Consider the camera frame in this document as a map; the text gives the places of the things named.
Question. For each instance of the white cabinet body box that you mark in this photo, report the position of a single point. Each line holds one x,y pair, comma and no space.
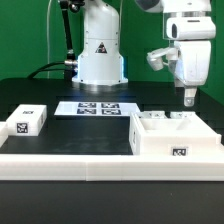
189,136

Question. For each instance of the white fence frame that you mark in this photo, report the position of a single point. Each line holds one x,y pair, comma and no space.
113,168

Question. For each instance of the white marker sheet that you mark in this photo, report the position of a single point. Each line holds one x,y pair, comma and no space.
111,109

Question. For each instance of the white cabinet top block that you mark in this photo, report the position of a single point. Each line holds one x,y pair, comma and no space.
27,120

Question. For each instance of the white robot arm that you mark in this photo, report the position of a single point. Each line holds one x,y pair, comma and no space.
100,63

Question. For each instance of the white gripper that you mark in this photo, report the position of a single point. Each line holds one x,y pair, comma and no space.
190,36

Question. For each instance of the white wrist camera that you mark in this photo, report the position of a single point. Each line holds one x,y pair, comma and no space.
155,58

